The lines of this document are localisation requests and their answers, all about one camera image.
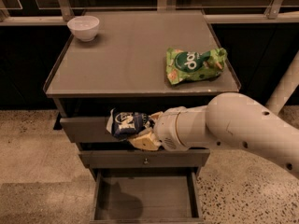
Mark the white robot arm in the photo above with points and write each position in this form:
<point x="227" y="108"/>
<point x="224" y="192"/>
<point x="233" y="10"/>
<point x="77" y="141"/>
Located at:
<point x="230" y="119"/>

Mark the bottom grey drawer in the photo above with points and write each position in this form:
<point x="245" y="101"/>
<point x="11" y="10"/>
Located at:
<point x="146" y="196"/>

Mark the top grey drawer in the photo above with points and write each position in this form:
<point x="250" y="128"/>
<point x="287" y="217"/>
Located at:
<point x="84" y="129"/>

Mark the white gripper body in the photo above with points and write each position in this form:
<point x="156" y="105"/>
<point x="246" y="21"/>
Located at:
<point x="165" y="127"/>

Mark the white ceramic bowl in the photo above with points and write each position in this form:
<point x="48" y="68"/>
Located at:
<point x="84" y="28"/>

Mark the blue chip bag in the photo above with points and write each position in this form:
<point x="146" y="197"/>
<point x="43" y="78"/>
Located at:
<point x="125" y="124"/>

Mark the grey drawer cabinet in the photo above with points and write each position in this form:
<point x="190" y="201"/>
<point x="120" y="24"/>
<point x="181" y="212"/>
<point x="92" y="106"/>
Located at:
<point x="124" y="68"/>

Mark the green chip bag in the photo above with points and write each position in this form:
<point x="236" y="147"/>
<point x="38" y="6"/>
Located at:
<point x="193" y="66"/>

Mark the middle grey drawer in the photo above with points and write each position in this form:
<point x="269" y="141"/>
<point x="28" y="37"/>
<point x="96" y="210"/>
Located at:
<point x="134" y="158"/>

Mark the grey drawer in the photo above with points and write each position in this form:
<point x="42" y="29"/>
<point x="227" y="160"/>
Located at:
<point x="84" y="129"/>
<point x="134" y="158"/>
<point x="146" y="196"/>

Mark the metal railing frame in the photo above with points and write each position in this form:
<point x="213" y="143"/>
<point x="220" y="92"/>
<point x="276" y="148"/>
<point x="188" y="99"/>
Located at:
<point x="59" y="12"/>

